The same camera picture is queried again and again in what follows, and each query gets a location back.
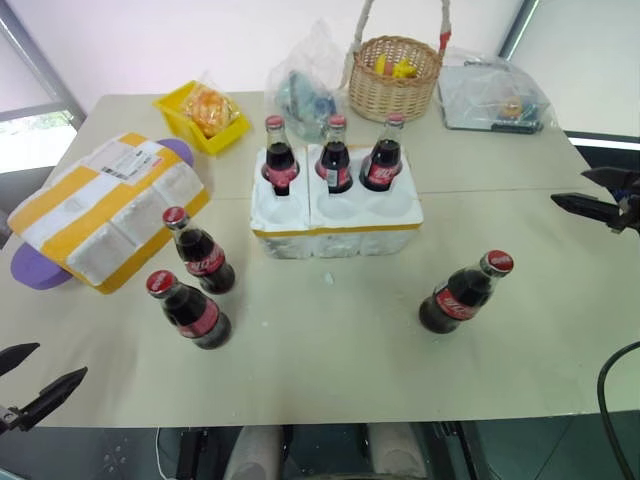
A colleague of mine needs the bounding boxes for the glass cola bottle red cap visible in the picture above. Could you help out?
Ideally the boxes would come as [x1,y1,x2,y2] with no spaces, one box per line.
[358,112,407,193]
[145,269,233,351]
[315,114,356,196]
[418,249,515,336]
[262,114,302,198]
[162,205,237,296]

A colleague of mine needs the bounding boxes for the thin white cable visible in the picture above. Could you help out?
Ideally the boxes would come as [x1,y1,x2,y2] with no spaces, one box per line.
[153,426,170,479]

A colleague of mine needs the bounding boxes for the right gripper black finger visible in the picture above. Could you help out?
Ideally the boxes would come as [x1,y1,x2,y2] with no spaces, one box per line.
[580,166,640,190]
[550,192,626,232]

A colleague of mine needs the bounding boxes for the white foam lid yellow tape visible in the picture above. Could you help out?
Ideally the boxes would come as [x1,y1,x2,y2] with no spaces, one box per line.
[7,132,211,295]

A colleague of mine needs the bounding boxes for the yellow plastic bin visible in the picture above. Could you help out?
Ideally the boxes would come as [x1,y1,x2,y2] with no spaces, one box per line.
[152,80,252,156]

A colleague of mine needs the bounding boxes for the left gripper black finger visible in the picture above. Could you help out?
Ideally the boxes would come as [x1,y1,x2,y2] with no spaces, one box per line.
[0,342,41,378]
[18,366,89,432]

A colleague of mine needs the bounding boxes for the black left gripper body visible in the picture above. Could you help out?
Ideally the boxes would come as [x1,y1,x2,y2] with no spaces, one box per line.
[0,404,25,437]

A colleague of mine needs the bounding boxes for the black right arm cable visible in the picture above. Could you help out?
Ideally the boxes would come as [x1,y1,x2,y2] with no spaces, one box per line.
[596,340,640,480]

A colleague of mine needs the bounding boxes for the grey rounded shape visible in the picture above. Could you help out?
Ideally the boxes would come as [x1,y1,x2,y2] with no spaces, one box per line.
[223,424,284,480]
[366,422,428,480]

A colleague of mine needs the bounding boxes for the white foam bottle tray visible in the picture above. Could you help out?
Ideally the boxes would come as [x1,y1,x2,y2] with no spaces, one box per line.
[249,144,425,260]

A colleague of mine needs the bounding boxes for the bagged digital scale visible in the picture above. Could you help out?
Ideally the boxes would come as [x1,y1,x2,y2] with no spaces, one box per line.
[435,46,560,135]

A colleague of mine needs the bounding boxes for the bag of oranges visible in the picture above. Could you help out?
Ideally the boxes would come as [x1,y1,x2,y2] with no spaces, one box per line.
[180,85,243,139]

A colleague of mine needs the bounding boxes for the clear plastic bag blue contents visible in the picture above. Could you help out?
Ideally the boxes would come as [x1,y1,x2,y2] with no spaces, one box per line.
[263,18,352,144]

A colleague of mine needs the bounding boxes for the wicker basket with handle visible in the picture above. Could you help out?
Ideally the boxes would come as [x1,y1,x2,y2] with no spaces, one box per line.
[341,0,454,124]

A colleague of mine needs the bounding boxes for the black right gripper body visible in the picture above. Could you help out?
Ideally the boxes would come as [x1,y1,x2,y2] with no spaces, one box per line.
[610,172,640,235]

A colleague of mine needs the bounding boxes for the dark window frame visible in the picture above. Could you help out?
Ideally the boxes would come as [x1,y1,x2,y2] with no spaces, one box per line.
[0,0,89,139]
[497,0,640,151]

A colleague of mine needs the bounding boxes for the purple flat board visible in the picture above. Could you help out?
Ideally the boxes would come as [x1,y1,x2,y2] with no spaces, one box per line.
[9,138,196,292]

